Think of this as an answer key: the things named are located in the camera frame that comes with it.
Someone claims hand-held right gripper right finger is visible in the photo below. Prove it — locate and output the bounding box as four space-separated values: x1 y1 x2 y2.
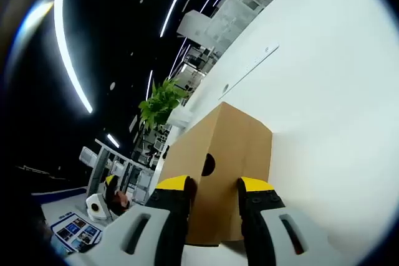
237 176 332 266

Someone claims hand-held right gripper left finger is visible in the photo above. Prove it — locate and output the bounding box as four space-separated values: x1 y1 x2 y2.
104 175 198 266

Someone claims brown cardboard shoe box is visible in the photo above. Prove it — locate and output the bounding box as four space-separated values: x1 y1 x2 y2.
157 101 274 247

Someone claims white slatted fixture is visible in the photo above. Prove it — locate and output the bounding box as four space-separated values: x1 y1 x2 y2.
80 146 98 167

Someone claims green plant in white pot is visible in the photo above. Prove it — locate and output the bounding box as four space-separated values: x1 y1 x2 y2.
138 78 195 130

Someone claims translucent white partition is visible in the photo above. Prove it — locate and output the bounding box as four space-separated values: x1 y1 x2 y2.
204 0 265 54

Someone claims blue white wall poster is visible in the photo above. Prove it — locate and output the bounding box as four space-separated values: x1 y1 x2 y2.
31 186 103 254

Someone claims white table cable cover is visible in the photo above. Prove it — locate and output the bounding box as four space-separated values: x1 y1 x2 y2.
218 42 281 101

